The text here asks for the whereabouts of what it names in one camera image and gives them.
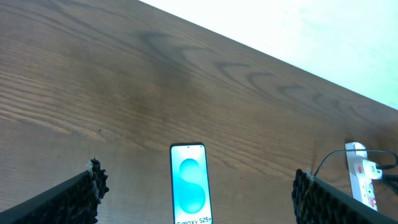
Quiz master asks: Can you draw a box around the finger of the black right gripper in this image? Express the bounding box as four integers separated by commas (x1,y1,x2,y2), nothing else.
381,174,398,195

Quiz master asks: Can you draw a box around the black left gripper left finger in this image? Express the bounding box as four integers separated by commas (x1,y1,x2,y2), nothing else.
1,159,109,224

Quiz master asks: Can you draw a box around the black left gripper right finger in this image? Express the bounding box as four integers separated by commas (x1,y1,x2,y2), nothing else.
292,169,397,224

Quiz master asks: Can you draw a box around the black USB charger cable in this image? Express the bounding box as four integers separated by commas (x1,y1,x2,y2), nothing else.
313,149,398,177

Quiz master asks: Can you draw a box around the blue Galaxy smartphone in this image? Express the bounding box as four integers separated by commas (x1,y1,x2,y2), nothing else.
170,142,214,224

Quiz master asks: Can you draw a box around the white USB charger adapter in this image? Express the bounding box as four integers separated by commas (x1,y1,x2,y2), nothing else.
362,159,382,180

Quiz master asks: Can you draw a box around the white power strip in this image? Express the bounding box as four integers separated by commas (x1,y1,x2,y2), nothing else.
345,142,377,211

